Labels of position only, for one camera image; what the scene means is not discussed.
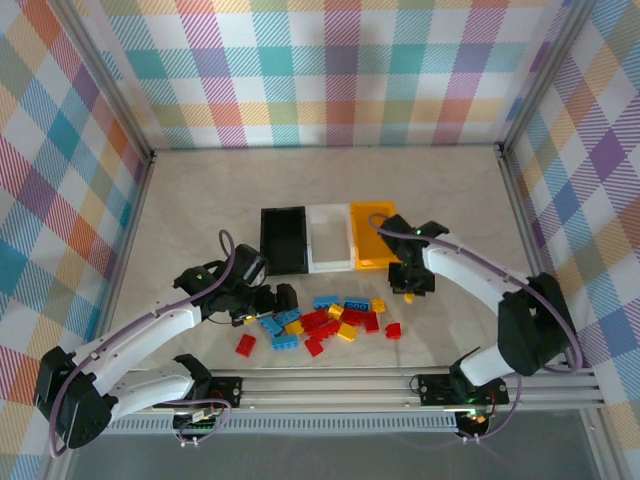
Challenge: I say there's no yellow plastic container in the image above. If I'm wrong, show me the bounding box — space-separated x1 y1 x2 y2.
348 198 404 272

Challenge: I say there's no black plastic container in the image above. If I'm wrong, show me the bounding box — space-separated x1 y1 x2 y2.
259 203 310 277

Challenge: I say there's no white plastic container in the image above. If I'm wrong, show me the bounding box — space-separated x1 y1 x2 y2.
305 202 359 274

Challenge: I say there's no circuit board green connector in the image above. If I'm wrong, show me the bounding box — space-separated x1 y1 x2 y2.
172 405 227 441

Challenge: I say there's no circuit board yellow connector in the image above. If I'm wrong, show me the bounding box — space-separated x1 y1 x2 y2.
455 407 494 435

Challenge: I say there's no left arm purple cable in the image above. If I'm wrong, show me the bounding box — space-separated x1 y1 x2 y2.
48 228 237 460

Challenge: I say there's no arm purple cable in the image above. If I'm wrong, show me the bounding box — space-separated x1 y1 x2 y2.
368 213 585 445
48 228 237 460

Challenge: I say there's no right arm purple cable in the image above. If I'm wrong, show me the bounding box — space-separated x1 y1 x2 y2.
368 213 585 445

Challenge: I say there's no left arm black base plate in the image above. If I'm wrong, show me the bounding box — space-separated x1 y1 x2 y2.
207 375 245 409

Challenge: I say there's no long aluminium base rail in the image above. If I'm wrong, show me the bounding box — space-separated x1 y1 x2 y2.
54 367 607 415

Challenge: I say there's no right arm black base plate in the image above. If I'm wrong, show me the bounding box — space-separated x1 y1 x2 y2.
417 373 510 407

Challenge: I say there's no aluminium side rail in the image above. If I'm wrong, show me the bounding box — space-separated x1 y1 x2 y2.
87 148 159 375
494 143 576 374

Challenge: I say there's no grey slotted cable duct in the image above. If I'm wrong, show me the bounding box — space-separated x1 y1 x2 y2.
79 412 461 437

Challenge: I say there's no aluminium frame post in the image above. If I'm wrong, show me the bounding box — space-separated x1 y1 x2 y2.
52 0 159 166
497 0 599 156

